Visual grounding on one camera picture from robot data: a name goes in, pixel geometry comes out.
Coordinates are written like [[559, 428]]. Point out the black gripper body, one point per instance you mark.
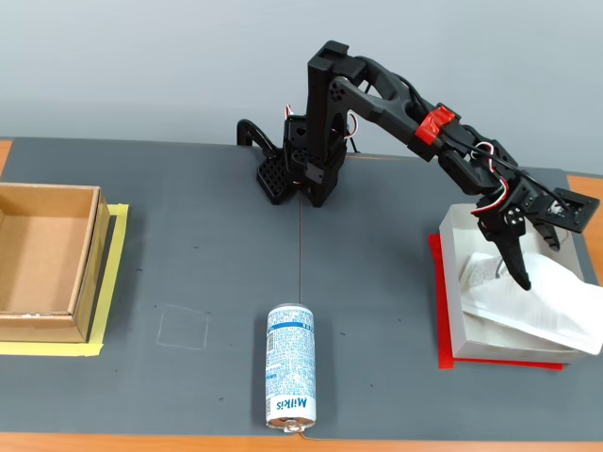
[[500, 213]]

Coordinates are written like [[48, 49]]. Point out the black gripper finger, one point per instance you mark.
[[513, 254], [549, 235]]

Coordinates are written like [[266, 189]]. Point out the white sandwich pouch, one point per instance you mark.
[[542, 301]]

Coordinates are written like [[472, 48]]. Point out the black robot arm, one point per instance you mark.
[[325, 117]]

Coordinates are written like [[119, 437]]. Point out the light gray paper box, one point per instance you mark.
[[494, 352]]

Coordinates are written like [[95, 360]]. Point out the brown cardboard box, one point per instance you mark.
[[42, 245]]

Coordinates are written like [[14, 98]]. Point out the red paper sheet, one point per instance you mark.
[[439, 301]]

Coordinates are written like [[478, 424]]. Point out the red tape strip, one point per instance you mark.
[[435, 124]]

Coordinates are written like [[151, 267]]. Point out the dark gray table mat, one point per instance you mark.
[[188, 245], [377, 282]]

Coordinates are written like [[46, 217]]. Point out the white blue Milkis can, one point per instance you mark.
[[291, 358]]

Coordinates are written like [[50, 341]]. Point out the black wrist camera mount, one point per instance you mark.
[[586, 202]]

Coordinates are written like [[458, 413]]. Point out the yellow tape frame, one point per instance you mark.
[[47, 349]]

